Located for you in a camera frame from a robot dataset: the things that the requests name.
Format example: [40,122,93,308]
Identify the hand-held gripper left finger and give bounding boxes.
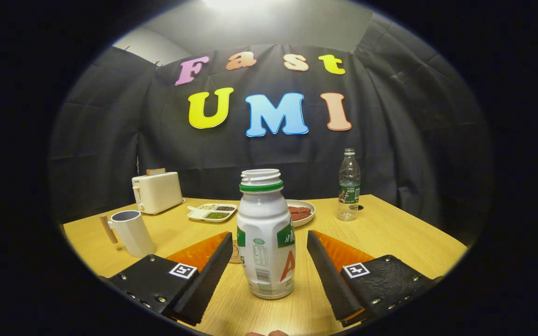
[99,231,234,326]

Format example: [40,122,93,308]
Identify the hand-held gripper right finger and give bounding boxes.
[306,230,442,327]

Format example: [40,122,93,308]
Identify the round wooden coaster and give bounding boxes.
[228,239,242,265]

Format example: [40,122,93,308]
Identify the white juice bottle green label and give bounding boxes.
[236,168,296,300]

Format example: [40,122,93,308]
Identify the white cup wooden handle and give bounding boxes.
[99,210,157,258]

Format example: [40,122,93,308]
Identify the clear plastic water bottle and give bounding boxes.
[337,148,361,222]

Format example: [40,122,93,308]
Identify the white divided bean tray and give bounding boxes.
[187,203,238,224]

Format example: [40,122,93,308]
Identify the white round plate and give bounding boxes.
[286,199,317,228]

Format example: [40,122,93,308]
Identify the wooden table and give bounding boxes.
[59,195,468,336]

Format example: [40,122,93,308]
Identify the cream toaster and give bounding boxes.
[132,171,186,215]

